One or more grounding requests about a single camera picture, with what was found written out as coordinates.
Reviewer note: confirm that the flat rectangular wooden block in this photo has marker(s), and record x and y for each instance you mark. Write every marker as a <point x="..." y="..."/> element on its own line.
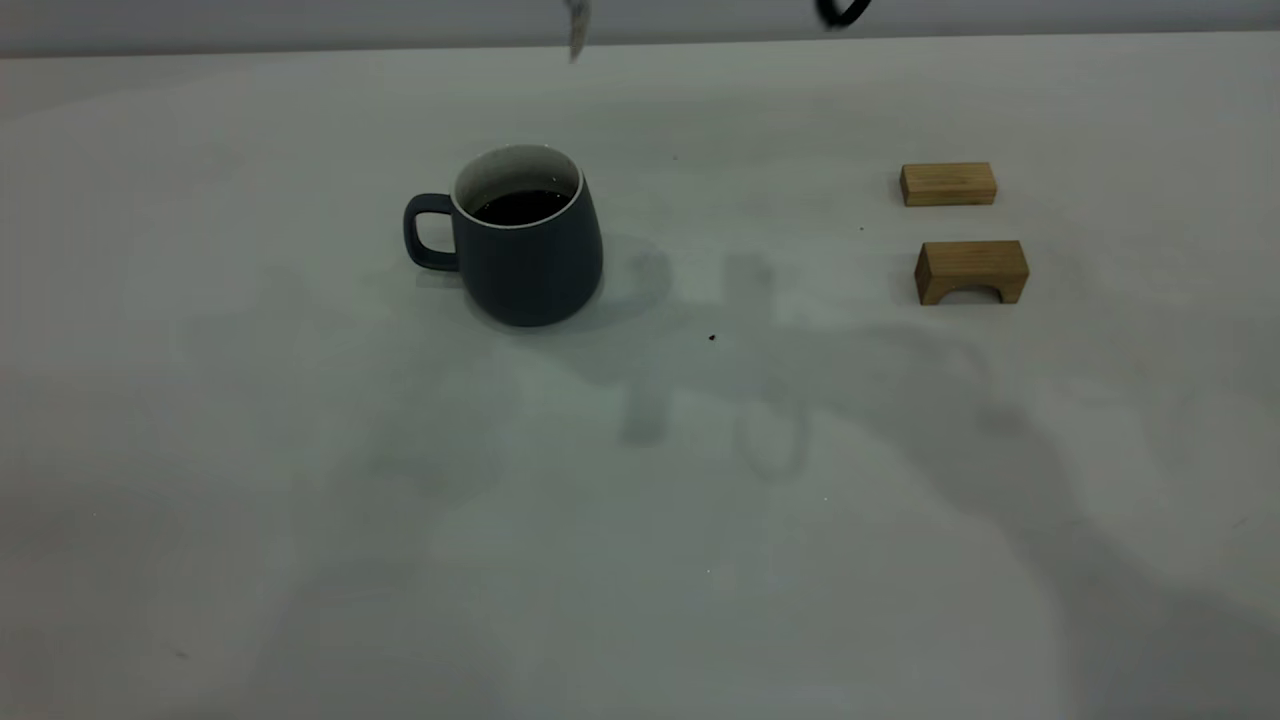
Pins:
<point x="948" y="185"/>

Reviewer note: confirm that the dark grey ceramic mug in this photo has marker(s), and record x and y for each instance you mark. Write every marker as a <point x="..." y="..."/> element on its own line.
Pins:
<point x="530" y="270"/>

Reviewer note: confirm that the arched wooden block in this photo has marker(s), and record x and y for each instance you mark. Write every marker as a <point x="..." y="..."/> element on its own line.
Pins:
<point x="970" y="262"/>

